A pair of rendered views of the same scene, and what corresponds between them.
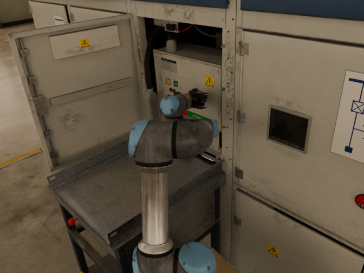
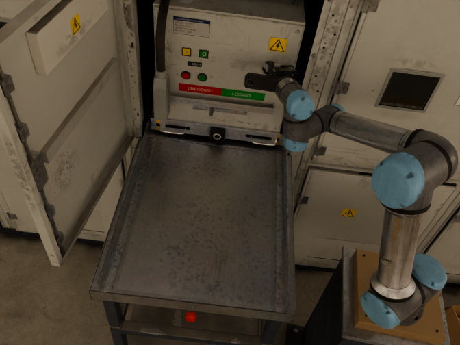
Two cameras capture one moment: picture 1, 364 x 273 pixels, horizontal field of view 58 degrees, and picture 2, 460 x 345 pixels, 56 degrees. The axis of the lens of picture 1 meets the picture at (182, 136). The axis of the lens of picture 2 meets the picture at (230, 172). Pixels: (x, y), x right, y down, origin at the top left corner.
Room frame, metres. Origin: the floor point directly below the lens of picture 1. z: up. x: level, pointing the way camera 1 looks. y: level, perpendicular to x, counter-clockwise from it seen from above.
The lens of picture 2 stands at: (0.72, 0.91, 2.06)
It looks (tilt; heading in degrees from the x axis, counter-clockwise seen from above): 47 degrees down; 311
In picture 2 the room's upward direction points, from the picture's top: 8 degrees clockwise
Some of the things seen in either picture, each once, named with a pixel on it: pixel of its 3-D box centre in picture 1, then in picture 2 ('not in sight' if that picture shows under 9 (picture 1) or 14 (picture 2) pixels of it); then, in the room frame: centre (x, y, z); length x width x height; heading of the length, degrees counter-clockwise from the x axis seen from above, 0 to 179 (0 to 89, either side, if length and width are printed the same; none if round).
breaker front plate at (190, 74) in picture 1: (186, 102); (223, 78); (1.62, -0.03, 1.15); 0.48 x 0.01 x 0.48; 42
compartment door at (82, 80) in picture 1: (90, 92); (78, 109); (1.69, 0.49, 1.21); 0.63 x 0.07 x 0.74; 124
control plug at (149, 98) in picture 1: (152, 106); (161, 95); (1.73, 0.16, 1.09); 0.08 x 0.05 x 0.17; 132
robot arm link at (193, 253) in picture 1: (195, 267); (419, 279); (0.72, -0.02, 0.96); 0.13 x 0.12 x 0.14; 81
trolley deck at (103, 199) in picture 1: (136, 183); (205, 217); (1.36, 0.25, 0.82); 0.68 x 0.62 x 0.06; 132
